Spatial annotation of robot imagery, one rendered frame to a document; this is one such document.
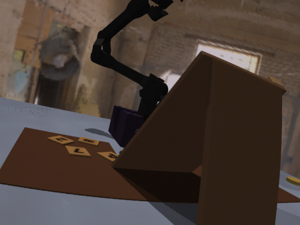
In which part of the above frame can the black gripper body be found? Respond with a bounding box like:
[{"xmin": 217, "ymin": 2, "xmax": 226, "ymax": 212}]
[{"xmin": 147, "ymin": 0, "xmax": 174, "ymax": 22}]

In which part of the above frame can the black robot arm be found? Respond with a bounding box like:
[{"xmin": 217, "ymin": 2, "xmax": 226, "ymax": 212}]
[{"xmin": 90, "ymin": 0, "xmax": 168, "ymax": 116}]

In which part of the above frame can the olive-yellow flat round disc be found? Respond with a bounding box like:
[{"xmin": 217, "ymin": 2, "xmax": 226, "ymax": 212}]
[{"xmin": 286, "ymin": 176, "xmax": 300, "ymax": 186}]

